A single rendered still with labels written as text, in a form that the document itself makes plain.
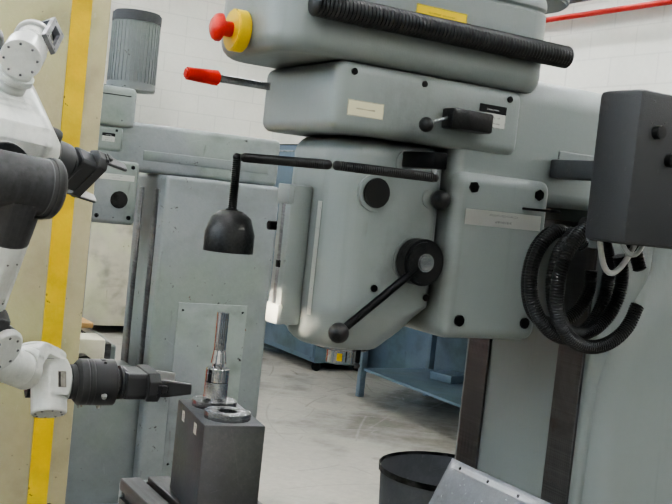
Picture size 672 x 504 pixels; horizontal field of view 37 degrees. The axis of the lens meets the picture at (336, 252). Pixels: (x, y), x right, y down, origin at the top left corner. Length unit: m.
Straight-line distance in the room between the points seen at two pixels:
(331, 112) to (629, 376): 0.67
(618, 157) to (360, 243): 0.38
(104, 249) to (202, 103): 2.18
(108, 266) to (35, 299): 6.80
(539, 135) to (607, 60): 5.68
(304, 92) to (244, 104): 9.88
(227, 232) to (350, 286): 0.20
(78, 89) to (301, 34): 1.85
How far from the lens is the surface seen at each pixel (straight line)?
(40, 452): 3.29
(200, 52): 11.21
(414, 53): 1.47
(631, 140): 1.42
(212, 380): 2.03
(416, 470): 3.86
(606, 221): 1.43
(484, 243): 1.57
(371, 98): 1.44
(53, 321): 3.20
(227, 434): 1.92
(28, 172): 1.58
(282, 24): 1.40
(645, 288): 1.74
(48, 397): 1.92
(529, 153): 1.63
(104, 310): 10.02
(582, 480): 1.73
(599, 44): 7.40
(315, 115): 1.46
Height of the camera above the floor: 1.54
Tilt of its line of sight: 3 degrees down
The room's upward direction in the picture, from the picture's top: 6 degrees clockwise
